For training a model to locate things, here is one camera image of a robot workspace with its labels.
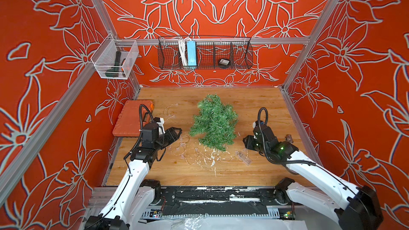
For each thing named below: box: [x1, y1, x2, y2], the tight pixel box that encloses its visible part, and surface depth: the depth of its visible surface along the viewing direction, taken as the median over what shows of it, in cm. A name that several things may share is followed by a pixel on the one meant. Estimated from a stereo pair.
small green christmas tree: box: [189, 93, 239, 152], surface depth 69 cm
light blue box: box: [186, 40, 198, 67], surface depth 92 cm
